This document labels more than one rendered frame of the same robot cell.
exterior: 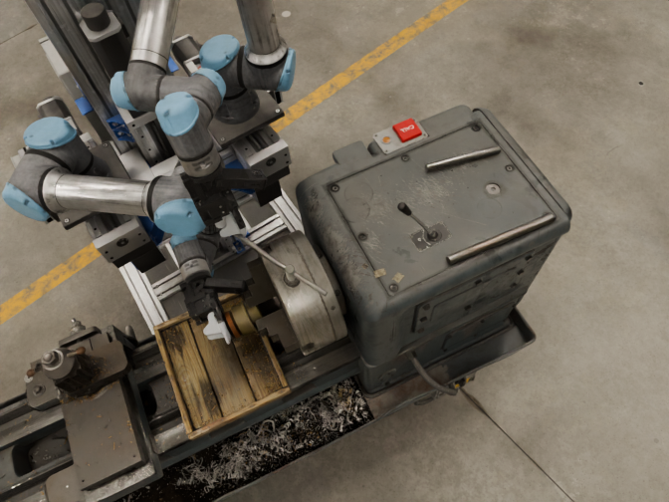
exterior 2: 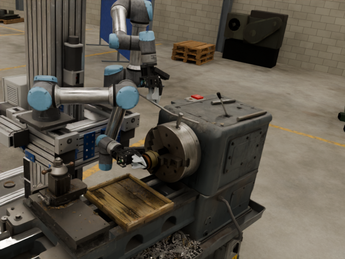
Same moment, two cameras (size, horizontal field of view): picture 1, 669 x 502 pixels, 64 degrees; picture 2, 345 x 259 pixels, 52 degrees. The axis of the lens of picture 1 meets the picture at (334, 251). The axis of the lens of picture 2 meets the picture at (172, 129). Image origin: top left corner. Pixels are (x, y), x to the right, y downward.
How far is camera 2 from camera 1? 1.40 m
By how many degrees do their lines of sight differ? 44
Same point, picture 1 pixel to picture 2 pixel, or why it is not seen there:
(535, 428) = not seen: outside the picture
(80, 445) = (66, 224)
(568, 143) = not seen: hidden behind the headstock
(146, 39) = (121, 26)
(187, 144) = (151, 45)
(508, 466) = not seen: outside the picture
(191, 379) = (115, 207)
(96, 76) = (58, 71)
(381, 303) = (220, 129)
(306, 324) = (187, 145)
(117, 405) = (83, 207)
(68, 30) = (58, 44)
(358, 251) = (200, 119)
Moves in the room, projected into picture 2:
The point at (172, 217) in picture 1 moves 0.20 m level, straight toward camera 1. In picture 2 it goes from (127, 92) to (159, 104)
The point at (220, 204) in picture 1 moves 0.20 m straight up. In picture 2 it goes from (155, 78) to (160, 37)
